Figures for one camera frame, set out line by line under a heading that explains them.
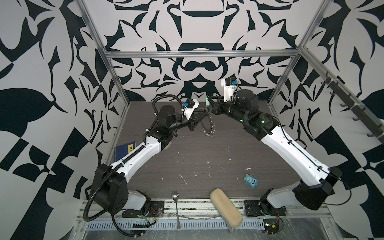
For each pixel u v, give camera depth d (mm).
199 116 685
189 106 597
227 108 557
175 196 768
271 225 713
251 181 814
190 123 628
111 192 409
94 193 366
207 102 668
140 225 728
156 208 739
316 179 396
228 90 575
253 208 740
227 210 712
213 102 648
